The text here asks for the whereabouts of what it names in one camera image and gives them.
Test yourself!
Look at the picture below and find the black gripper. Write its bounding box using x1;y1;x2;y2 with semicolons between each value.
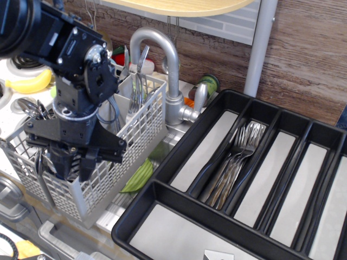
23;119;127;182

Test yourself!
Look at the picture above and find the grey plastic cutlery basket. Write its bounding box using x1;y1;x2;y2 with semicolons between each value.
1;75;168;229

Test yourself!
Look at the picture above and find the yellow toy banana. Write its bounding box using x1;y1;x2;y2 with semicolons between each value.
5;69;52;94

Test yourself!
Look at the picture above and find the upright silver fork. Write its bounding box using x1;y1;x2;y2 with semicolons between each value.
128;45;150;113

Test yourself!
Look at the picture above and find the green toy leaf vegetable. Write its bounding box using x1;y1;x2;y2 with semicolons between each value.
120;158;153;193

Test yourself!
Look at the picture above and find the black cutlery tray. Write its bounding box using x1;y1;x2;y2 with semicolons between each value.
111;90;346;259

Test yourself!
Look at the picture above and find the silver spoon at basket edge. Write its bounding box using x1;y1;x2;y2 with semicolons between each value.
17;98;43;120

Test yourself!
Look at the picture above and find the green labelled toy can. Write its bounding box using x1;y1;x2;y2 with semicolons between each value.
188;74;220;107

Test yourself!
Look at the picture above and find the silver toy faucet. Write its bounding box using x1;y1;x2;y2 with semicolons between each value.
130;27;207;125

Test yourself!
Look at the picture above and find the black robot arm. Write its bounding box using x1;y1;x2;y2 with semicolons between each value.
1;1;126;181

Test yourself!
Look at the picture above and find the green toy lime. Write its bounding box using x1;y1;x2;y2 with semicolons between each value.
50;86;56;98

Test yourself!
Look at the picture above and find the black stove coil burner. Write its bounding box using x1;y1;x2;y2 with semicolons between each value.
11;56;43;69

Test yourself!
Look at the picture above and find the red toy pepper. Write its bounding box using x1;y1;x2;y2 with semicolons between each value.
111;45;126;66

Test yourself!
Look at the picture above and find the pile of silver forks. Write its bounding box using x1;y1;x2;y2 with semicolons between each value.
200;121;267;210

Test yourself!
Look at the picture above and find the orange toy carrot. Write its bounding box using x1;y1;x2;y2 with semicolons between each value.
184;97;195;108

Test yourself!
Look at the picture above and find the grey metal pole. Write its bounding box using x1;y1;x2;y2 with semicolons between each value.
243;0;278;98

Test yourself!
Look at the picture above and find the silver knife in basket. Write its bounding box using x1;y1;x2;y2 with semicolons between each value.
118;46;130;81

